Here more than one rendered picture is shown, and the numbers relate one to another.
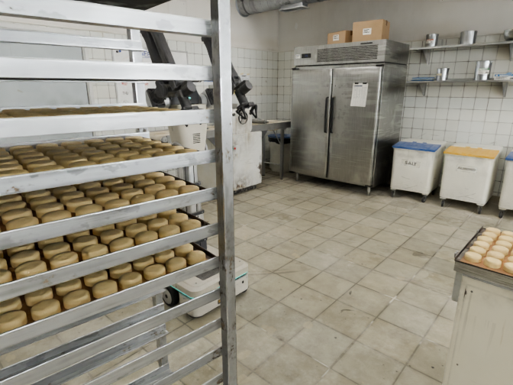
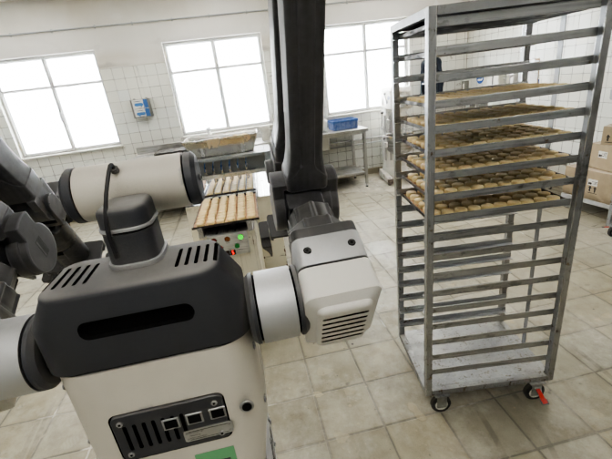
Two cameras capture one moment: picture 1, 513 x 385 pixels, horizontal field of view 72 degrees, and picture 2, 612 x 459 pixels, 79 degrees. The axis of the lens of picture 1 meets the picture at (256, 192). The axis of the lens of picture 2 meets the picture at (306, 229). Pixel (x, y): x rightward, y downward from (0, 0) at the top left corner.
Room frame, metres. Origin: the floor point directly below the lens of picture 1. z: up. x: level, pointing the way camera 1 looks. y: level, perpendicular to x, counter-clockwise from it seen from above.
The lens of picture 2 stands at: (2.55, 0.88, 1.64)
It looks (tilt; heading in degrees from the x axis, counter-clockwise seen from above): 22 degrees down; 220
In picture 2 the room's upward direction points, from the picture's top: 7 degrees counter-clockwise
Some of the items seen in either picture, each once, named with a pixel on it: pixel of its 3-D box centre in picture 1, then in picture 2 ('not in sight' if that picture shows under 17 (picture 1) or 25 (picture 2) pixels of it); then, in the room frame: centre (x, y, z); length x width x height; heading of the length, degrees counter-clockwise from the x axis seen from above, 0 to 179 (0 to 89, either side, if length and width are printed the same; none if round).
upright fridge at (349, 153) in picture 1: (343, 118); not in sight; (5.45, -1.33, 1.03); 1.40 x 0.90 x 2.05; 48
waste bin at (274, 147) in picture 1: (282, 152); not in sight; (6.46, -0.48, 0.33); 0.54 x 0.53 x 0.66; 48
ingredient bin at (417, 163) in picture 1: (416, 169); not in sight; (4.82, -2.23, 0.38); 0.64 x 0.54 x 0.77; 141
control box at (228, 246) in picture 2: (467, 273); (229, 244); (1.24, -0.83, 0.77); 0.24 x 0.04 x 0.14; 136
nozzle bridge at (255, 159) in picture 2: not in sight; (228, 174); (0.63, -1.45, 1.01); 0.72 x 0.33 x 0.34; 136
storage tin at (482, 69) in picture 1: (482, 70); not in sight; (4.60, -2.79, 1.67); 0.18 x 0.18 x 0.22
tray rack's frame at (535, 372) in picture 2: not in sight; (474, 220); (0.78, 0.45, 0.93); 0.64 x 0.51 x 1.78; 131
